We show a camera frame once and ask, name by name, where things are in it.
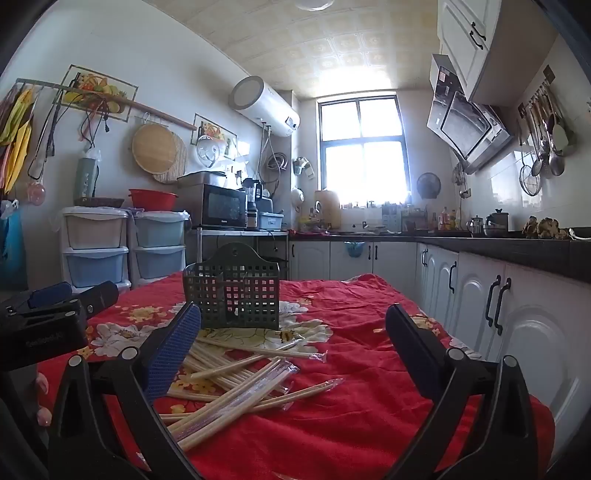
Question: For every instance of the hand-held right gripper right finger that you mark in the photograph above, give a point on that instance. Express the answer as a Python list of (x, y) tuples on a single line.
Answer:
[(406, 341)]

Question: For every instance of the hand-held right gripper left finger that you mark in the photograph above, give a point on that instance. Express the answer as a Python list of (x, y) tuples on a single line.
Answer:
[(171, 355)]

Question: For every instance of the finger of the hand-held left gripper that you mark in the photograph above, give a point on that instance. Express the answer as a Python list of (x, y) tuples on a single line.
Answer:
[(51, 294), (99, 297)]

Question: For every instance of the bunch of bamboo chopsticks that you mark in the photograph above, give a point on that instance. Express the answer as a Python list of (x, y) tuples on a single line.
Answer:
[(240, 369)]

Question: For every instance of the dark green utensil basket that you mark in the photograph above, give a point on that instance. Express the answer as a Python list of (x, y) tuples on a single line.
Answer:
[(231, 290)]

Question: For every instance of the row of hanging kitchen utensils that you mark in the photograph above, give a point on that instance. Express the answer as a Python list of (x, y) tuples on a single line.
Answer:
[(547, 138)]

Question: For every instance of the person's left hand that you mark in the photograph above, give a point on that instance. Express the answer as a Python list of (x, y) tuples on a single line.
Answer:
[(42, 384)]

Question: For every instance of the white plastic drawer unit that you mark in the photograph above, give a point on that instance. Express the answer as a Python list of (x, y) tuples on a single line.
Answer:
[(94, 249), (159, 244)]

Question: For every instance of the blue plastic bag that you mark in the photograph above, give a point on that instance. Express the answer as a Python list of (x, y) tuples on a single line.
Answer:
[(11, 249)]

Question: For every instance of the red floral tablecloth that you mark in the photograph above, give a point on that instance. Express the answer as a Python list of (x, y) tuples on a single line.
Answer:
[(346, 415)]

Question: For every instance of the shallow wicker basket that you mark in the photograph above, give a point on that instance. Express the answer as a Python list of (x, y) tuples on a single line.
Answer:
[(99, 202)]

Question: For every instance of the small blue hanging bag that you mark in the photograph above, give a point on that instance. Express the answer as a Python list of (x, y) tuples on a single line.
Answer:
[(354, 249)]

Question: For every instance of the red plastic basin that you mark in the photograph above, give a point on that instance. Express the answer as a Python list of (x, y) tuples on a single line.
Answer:
[(152, 198)]

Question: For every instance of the white base cabinets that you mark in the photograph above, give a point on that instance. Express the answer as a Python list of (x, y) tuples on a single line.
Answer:
[(531, 314)]

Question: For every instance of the group of condiment bottles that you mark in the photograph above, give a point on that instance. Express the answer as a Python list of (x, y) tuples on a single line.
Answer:
[(445, 219)]

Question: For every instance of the steel teapot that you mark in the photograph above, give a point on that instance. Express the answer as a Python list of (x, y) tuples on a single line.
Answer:
[(475, 226)]

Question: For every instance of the steel cooking pot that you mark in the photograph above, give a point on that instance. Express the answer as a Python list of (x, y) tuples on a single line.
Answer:
[(496, 221)]

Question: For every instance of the black microwave oven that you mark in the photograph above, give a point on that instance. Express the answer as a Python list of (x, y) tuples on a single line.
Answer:
[(466, 124), (224, 206)]

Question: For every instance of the round woven mat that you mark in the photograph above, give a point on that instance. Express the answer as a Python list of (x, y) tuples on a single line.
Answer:
[(181, 166)]

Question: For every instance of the round bamboo tray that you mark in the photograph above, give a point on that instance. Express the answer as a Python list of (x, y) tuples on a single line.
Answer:
[(153, 148)]

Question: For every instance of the yellow hanging cloths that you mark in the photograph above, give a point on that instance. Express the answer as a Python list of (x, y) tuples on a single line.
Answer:
[(16, 138)]

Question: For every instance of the grey-blue plastic box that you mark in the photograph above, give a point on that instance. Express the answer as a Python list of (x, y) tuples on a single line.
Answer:
[(271, 221)]

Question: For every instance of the black blender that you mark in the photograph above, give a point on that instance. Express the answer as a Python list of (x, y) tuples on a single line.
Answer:
[(252, 203)]

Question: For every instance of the brown dried food pile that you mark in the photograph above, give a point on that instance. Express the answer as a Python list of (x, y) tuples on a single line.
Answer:
[(545, 228)]

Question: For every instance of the hanging glass lid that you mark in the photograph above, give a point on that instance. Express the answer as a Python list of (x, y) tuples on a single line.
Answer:
[(210, 151)]

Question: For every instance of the wooden pole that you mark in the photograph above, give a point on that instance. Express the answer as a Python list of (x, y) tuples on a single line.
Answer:
[(152, 111)]

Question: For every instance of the kitchen window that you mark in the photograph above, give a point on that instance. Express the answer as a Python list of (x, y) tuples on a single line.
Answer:
[(362, 152)]

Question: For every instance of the white cylindrical water heater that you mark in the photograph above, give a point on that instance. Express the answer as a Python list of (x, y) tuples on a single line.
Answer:
[(268, 106)]

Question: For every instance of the white upper cabinet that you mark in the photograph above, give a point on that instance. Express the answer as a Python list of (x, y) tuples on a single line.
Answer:
[(489, 41)]

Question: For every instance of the ceiling lamp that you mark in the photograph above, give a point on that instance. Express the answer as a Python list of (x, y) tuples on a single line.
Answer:
[(315, 3)]

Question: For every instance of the dark round wall fan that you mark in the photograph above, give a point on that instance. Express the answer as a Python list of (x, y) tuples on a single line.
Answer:
[(428, 185)]

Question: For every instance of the small fruit wall poster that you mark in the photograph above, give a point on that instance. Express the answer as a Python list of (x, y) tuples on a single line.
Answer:
[(214, 129)]

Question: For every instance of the large fruit wall poster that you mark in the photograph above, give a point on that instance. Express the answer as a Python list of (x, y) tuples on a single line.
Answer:
[(92, 87)]

